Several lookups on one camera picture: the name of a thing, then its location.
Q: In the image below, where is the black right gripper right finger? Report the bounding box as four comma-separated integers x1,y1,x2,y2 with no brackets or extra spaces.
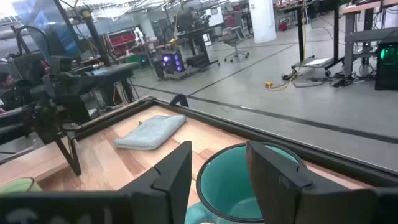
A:
245,140,351,224

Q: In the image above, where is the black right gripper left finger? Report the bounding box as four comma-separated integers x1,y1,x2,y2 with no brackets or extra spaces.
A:
119,141,193,224

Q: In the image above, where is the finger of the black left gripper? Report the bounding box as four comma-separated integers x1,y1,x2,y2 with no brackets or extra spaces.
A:
55,130,83,177

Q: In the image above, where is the teal speckled mug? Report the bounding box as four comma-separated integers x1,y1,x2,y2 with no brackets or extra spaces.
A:
185,142,307,224

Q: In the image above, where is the green and white mug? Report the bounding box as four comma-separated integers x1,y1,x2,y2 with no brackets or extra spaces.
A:
0,177,44,195

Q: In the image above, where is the folded grey cloth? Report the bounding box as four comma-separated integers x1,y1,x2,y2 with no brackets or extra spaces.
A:
114,114,188,151

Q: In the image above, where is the grey computer desk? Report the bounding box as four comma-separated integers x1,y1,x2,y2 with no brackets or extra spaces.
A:
90,61,140,106

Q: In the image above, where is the computer monitor with blue screen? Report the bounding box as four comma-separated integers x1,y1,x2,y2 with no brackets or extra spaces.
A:
12,0,81,60

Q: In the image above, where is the red bin rack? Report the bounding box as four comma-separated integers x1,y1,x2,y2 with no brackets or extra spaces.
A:
105,30,137,57

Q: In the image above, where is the computer tower with purple lights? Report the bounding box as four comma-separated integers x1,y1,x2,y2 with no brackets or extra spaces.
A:
160,49,187,75

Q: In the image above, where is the black standing desk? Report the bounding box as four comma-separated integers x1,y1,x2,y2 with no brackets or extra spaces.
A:
178,27,220,68

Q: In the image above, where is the grey office chair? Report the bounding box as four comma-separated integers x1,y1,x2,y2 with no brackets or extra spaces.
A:
221,26,250,63

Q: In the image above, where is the computer tower with green light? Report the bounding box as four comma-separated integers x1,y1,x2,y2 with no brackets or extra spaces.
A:
374,42,398,91

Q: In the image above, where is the white pillar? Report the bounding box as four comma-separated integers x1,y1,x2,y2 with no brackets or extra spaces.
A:
248,0,277,44

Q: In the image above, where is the grey workbench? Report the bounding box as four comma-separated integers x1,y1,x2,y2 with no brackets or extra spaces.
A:
341,0,398,77

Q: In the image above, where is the black aluminium table frame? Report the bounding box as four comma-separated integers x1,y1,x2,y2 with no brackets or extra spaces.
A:
74,95,398,187

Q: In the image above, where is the black frame bracket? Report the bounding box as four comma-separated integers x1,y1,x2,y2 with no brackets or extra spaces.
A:
169,93,190,108

